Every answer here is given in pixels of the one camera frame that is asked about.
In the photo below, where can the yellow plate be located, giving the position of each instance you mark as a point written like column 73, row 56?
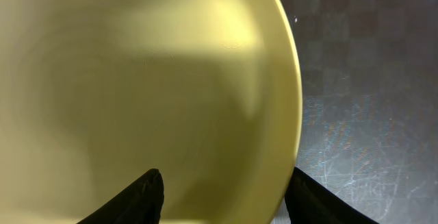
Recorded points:
column 94, row 93

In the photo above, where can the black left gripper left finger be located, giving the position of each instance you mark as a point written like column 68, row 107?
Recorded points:
column 139, row 203

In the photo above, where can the brown serving tray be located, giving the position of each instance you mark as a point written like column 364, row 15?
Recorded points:
column 369, row 85

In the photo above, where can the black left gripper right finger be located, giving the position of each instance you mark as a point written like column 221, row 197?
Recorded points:
column 308, row 202

